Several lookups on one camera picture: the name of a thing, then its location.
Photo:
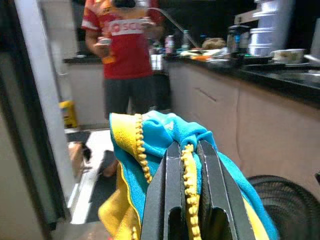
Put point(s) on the grey refrigerator door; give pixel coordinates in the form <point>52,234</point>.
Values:
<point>37,100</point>

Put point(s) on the dark floor mat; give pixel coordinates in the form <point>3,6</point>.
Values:
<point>102,190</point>

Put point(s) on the black round laundry basket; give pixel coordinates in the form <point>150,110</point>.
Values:
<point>290,207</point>

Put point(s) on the blue and yellow zip jacket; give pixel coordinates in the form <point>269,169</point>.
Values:
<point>155,140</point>

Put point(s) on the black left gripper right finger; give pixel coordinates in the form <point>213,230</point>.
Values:
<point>222,197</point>

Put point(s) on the beige kitchen cabinet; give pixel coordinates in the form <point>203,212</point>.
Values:
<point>250,120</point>

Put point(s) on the white floral bowl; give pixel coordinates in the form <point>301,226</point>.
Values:
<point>287,55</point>

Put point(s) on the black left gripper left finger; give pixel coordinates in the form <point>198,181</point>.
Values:
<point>162,197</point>

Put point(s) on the pink bottle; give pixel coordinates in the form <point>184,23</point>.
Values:
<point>170,43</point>

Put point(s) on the brown paper bag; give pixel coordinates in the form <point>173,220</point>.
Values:
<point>78,156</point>

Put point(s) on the person in red jersey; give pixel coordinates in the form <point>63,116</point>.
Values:
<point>127,55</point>

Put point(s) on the yellow box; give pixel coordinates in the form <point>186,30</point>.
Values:
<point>68,113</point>

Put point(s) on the stacked silver steel pots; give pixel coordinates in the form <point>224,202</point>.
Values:
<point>262,27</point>

